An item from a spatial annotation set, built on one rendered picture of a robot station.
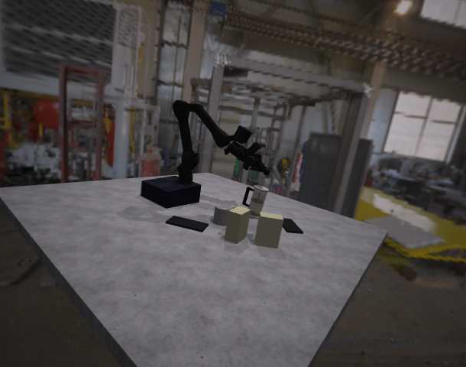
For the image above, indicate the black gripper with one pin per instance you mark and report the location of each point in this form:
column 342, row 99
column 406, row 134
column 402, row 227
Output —
column 254, row 161

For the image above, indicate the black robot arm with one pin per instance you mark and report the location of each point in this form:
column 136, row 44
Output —
column 190, row 159

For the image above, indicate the glass french press with black handle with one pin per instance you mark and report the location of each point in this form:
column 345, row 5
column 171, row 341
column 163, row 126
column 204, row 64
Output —
column 257, row 201

